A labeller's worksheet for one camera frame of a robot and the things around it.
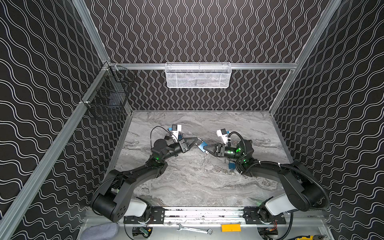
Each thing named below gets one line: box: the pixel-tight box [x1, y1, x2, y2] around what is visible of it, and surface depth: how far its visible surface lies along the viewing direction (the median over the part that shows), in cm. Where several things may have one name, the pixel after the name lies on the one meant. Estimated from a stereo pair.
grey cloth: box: [80, 222, 120, 240], surface depth 70 cm
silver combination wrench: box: [176, 223, 213, 235], surface depth 72 cm
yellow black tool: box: [286, 235, 326, 240], surface depth 70 cm
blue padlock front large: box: [198, 141, 208, 153], surface depth 76 cm
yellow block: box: [221, 224, 242, 233], surface depth 73 cm
